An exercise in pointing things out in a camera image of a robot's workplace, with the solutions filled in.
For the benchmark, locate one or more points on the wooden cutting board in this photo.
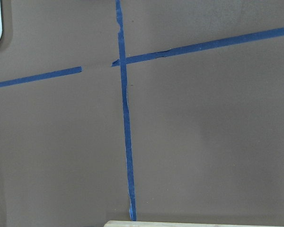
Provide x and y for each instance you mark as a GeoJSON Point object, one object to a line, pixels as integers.
{"type": "Point", "coordinates": [123, 223]}

